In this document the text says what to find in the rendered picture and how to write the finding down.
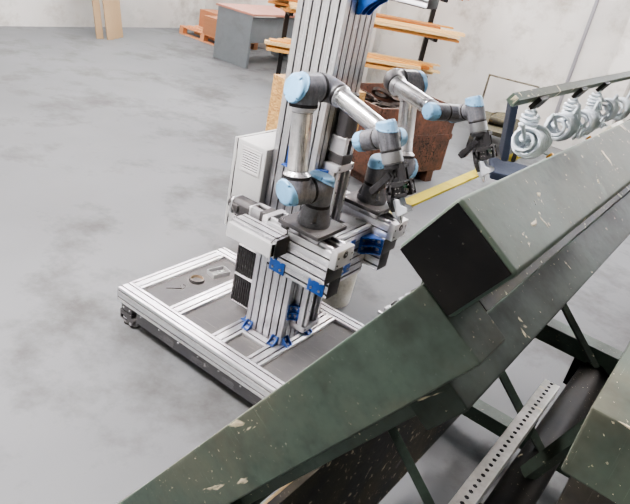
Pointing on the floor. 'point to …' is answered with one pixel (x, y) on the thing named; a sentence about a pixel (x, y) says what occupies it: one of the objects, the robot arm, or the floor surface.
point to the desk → (246, 30)
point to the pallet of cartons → (206, 27)
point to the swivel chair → (505, 148)
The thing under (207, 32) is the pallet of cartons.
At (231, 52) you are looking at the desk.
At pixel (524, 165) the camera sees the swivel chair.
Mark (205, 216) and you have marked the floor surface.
